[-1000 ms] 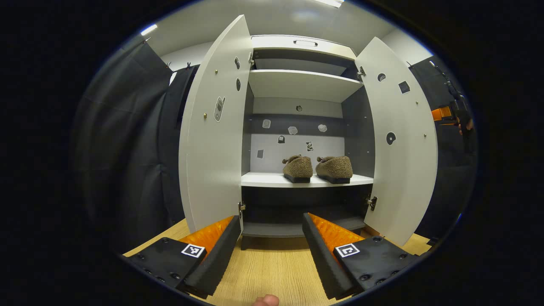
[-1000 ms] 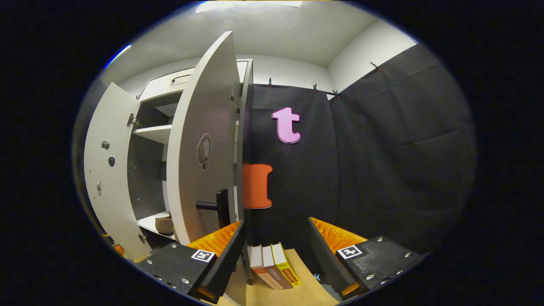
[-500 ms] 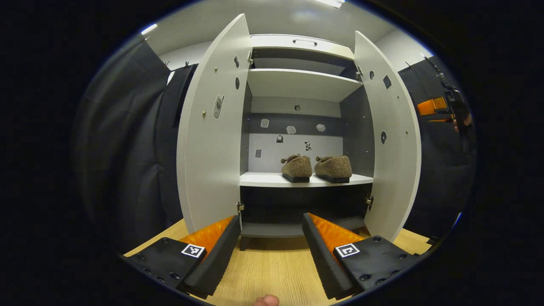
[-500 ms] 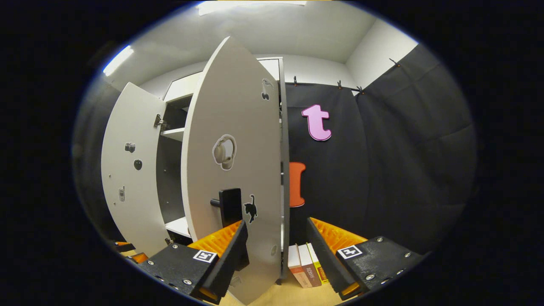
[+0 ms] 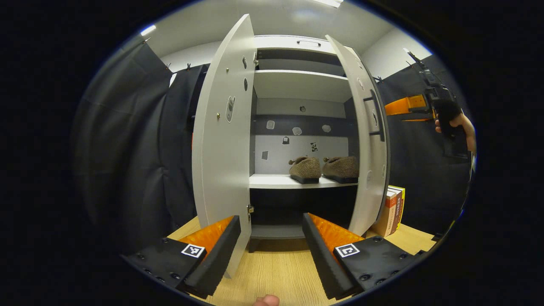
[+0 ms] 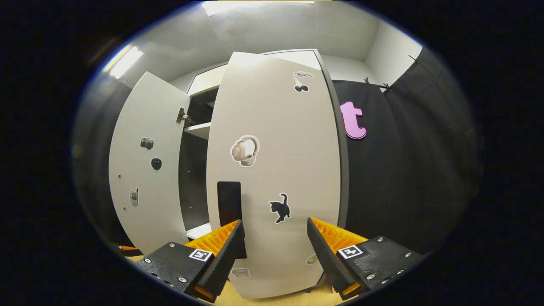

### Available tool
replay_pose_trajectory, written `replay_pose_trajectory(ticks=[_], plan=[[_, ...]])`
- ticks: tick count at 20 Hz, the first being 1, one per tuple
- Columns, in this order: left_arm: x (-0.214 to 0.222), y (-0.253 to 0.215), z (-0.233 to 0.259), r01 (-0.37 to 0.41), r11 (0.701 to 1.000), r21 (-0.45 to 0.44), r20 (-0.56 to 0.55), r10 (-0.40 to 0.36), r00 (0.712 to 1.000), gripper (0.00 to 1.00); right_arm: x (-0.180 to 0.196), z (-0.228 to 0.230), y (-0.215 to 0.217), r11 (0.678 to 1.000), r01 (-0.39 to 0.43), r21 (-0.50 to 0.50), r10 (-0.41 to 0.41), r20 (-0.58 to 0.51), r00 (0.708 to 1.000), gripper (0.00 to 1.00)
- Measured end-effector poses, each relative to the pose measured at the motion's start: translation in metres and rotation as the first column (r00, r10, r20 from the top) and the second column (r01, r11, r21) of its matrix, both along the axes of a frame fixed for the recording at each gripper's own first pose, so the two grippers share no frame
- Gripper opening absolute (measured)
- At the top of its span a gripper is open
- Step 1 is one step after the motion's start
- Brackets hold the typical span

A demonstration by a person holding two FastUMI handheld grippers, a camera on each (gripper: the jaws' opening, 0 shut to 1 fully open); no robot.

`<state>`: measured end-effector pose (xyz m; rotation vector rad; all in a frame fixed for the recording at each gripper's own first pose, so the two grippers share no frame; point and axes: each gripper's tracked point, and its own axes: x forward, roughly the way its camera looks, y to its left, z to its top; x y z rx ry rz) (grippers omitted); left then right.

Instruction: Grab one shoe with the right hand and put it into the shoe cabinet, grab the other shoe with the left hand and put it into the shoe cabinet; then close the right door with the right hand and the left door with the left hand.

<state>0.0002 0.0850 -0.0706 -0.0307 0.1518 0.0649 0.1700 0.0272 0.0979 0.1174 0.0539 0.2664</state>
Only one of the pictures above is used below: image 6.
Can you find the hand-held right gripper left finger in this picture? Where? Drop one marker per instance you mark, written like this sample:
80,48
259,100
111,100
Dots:
221,263

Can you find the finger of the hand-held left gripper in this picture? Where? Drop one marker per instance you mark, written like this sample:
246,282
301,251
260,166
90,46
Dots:
126,250

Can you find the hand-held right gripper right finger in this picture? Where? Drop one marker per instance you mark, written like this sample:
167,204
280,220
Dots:
327,263

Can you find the white shoe cabinet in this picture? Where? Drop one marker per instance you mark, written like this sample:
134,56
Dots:
193,187

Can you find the white shoe cabinet door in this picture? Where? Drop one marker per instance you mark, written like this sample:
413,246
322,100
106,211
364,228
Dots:
148,106
289,161

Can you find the white cabinet shelf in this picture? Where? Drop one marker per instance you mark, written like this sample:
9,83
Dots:
197,130
199,231

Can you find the black backdrop cloth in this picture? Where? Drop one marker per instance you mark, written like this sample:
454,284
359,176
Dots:
416,170

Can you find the ceiling light panel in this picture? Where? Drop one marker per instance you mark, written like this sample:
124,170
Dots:
125,61
255,5

